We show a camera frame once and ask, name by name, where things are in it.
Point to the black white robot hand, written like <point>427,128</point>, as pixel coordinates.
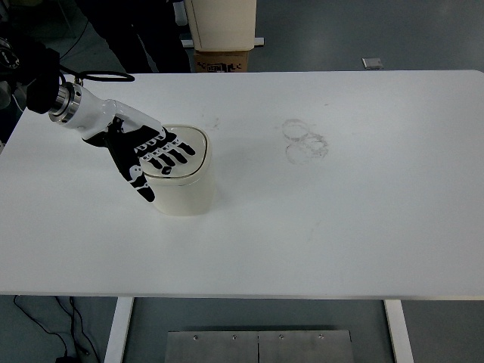
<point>125,151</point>

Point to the cream plastic trash bin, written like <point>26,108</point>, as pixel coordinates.
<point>185,193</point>

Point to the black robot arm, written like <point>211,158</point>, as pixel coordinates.
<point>41,75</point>

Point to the large cream plastic bin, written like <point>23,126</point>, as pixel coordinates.
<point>223,22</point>

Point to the person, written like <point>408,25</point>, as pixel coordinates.
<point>159,41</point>

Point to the brown cardboard box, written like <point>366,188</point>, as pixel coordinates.
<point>223,60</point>

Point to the white furniture foot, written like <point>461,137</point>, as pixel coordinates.
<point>259,41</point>

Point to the white table leg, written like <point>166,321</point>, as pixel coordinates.
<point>399,332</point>
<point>118,329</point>

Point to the white table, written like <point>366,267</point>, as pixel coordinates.
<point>302,227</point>

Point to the grey metal plate with screws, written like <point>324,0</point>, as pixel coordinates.
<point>211,348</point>
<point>306,348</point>

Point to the grey floor plate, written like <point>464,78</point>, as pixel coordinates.
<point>373,63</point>

